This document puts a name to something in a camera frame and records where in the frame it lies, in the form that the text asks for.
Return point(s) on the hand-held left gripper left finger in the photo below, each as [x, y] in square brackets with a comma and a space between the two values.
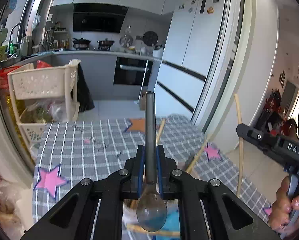
[139, 177]

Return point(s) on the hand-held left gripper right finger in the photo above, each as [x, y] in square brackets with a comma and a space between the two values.
[159, 177]

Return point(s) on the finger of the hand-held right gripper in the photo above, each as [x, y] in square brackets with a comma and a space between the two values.
[258, 137]

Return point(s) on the person's right hand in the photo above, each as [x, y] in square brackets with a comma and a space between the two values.
[282, 202]

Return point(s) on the blue mat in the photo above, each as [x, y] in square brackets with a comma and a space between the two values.
[170, 220]

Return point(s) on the grey checked star tablecloth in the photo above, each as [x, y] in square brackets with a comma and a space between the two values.
[94, 140]

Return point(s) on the black built-in oven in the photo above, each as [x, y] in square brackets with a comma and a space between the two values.
[129, 71]

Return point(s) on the white refrigerator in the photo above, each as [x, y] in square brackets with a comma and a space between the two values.
[189, 50]

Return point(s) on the bag of green vegetables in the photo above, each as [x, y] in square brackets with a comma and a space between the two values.
[39, 112]

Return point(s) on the plastic bag of brown food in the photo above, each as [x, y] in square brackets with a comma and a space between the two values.
[8, 205]

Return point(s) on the cream plastic storage cart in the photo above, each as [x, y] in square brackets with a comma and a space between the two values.
[42, 82]

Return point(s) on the round metal steamer rack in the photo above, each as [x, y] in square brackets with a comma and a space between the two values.
[126, 40]

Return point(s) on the black cooking pot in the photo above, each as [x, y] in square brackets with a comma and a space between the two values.
[106, 44]

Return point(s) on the round black pan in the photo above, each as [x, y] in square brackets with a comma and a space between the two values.
[150, 38]

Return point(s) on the black wok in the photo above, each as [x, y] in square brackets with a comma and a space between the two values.
[81, 43]

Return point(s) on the black range hood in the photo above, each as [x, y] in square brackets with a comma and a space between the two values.
[99, 17]

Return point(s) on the metal kitchen faucet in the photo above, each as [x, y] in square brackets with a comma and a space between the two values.
[15, 30]

